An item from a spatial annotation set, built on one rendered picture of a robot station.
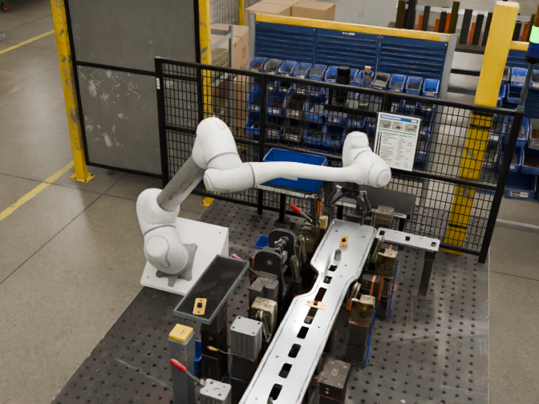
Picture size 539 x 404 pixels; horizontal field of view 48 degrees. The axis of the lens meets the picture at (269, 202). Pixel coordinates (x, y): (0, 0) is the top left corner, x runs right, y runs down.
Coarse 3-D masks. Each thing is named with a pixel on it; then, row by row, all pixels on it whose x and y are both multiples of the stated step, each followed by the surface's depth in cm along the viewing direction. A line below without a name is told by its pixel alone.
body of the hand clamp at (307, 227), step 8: (304, 232) 280; (312, 232) 278; (312, 240) 280; (312, 248) 283; (312, 256) 286; (304, 264) 289; (304, 272) 291; (312, 272) 292; (304, 280) 293; (312, 280) 296; (304, 288) 295
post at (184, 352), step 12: (192, 336) 203; (168, 348) 202; (180, 348) 200; (192, 348) 205; (180, 360) 203; (192, 360) 208; (180, 372) 207; (192, 372) 212; (180, 384) 210; (192, 384) 214; (180, 396) 213; (192, 396) 217
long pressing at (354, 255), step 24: (336, 240) 280; (360, 240) 280; (312, 264) 263; (336, 264) 264; (360, 264) 265; (312, 288) 249; (336, 288) 250; (288, 312) 235; (336, 312) 237; (288, 336) 224; (312, 336) 224; (264, 360) 213; (288, 360) 214; (312, 360) 214; (264, 384) 204; (288, 384) 204
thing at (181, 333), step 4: (176, 324) 204; (176, 328) 203; (180, 328) 203; (184, 328) 203; (188, 328) 203; (172, 332) 201; (176, 332) 201; (180, 332) 201; (184, 332) 201; (188, 332) 201; (172, 336) 199; (176, 336) 199; (180, 336) 199; (184, 336) 199; (180, 340) 199; (184, 340) 198
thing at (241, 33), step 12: (216, 24) 593; (228, 24) 594; (216, 36) 556; (240, 36) 559; (228, 48) 526; (240, 48) 558; (228, 60) 530; (240, 60) 564; (240, 84) 538; (240, 96) 543; (240, 108) 549; (240, 120) 555; (240, 132) 561
